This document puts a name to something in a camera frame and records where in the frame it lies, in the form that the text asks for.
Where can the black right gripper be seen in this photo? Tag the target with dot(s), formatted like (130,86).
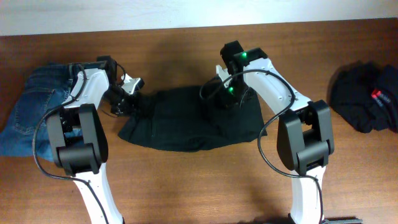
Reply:
(227,102)

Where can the black trousers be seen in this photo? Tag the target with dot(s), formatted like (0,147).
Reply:
(178,120)

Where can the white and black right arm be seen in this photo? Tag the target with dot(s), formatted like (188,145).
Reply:
(304,134)

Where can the folded blue denim jeans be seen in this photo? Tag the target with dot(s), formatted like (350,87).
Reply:
(46,88)

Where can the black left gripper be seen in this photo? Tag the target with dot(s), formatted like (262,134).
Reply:
(125,101)

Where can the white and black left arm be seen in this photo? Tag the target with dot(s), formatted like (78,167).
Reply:
(77,139)

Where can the black garment with red label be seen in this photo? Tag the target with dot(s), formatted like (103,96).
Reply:
(366,97)

